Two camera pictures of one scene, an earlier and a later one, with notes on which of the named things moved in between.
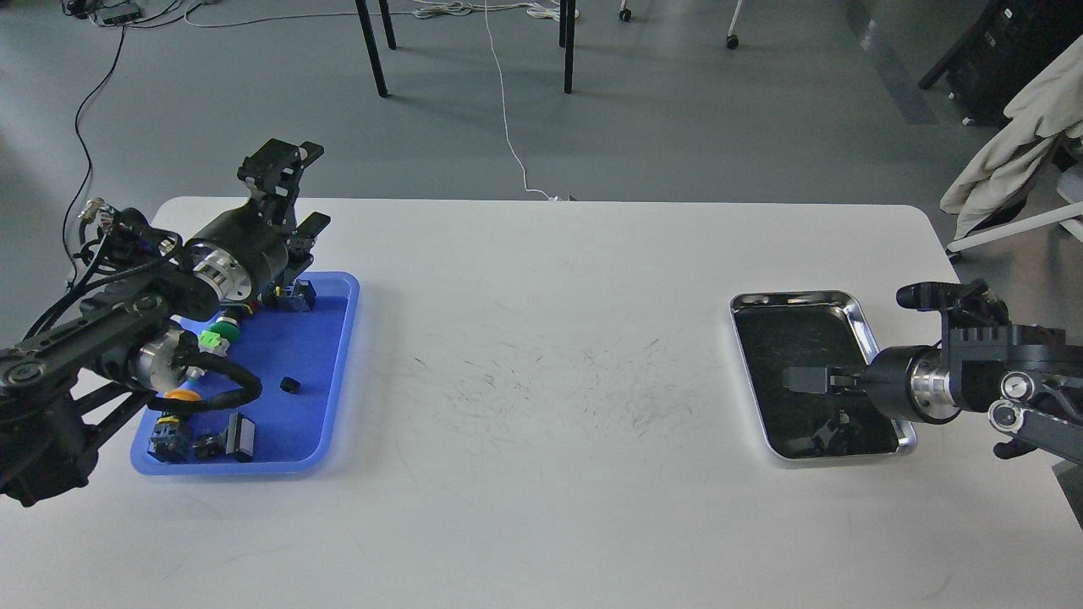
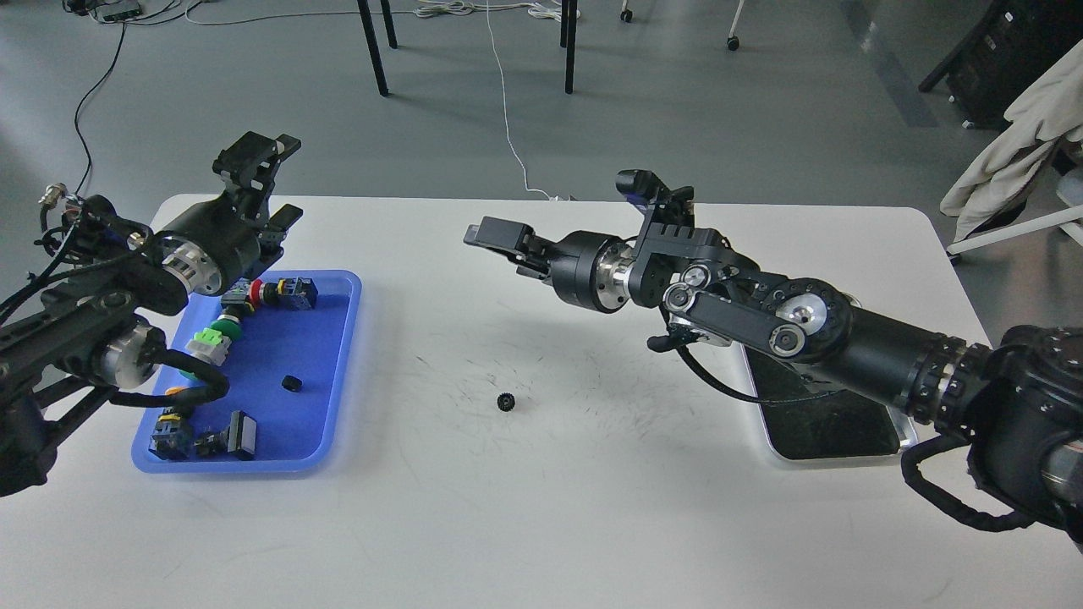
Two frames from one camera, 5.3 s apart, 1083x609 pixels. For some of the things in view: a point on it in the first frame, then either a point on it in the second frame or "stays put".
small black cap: x=289 y=385 stays put
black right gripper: x=911 y=382 → x=587 y=268
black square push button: x=237 y=441 stays put
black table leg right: x=567 y=18 stays put
